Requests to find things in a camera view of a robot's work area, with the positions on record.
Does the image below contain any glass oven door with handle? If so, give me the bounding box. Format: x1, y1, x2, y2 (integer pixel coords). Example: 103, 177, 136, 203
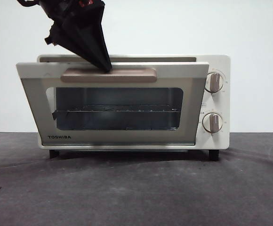
16, 61, 209, 146

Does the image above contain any metal wire oven rack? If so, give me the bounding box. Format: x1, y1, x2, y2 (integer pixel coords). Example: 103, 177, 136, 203
51, 104, 178, 121

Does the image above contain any beige oven knob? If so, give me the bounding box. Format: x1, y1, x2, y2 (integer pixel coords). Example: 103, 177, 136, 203
202, 113, 224, 133
204, 72, 225, 93

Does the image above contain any cream Toshiba toaster oven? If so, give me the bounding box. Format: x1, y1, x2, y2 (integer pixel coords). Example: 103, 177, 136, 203
36, 54, 231, 161

